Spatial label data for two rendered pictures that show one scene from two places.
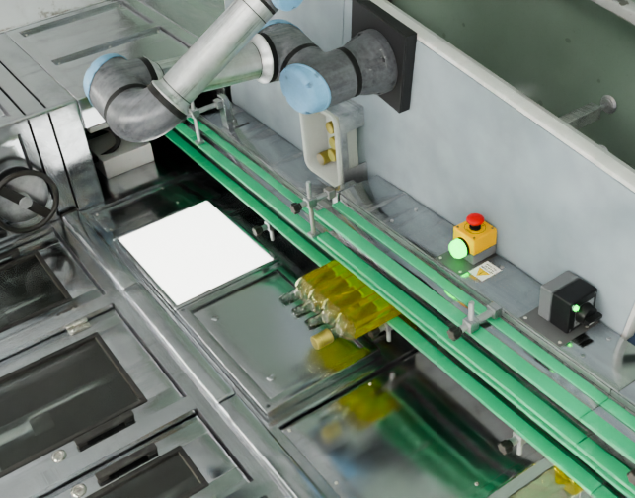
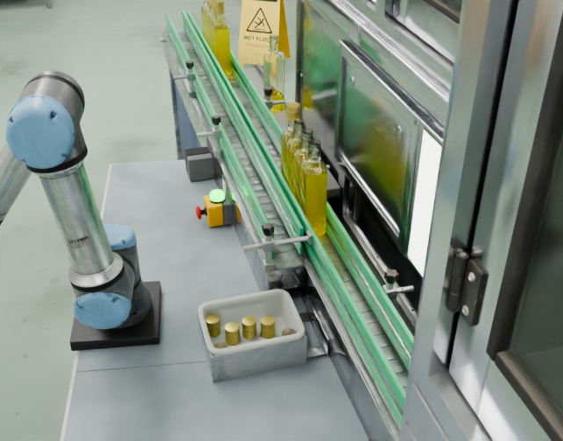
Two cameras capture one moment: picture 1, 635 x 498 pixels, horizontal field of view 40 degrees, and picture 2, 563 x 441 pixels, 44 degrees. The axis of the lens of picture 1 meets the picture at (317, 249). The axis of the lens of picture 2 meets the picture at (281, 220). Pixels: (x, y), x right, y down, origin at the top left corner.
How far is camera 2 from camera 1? 3.02 m
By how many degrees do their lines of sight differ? 100
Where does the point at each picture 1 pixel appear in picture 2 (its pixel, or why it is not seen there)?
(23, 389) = not seen: outside the picture
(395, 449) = (320, 73)
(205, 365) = (379, 60)
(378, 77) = not seen: hidden behind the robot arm
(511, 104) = not seen: hidden behind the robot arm
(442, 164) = (190, 257)
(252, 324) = (382, 139)
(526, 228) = (186, 204)
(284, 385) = (346, 78)
